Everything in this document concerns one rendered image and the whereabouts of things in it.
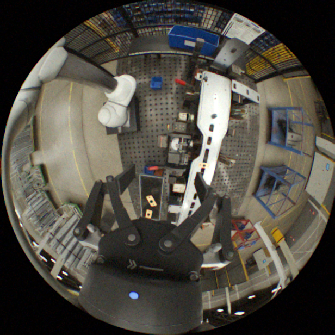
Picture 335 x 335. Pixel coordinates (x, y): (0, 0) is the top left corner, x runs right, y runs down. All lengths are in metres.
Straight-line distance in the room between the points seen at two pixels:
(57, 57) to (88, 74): 0.19
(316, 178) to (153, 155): 8.34
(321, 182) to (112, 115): 8.58
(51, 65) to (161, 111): 0.87
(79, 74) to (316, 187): 8.66
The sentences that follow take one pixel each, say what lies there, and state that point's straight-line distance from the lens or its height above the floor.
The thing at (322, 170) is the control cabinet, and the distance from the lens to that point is 8.12.
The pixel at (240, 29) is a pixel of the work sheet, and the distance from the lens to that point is 0.94.
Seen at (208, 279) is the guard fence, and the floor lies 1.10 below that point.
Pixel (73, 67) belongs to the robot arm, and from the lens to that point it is 0.49.
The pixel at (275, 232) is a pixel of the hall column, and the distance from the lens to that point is 7.60.
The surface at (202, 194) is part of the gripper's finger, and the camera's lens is 0.16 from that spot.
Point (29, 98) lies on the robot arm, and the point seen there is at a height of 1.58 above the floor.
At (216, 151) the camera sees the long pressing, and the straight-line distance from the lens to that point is 0.71.
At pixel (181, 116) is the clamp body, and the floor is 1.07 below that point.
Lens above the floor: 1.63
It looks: 69 degrees down
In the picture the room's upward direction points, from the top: 173 degrees counter-clockwise
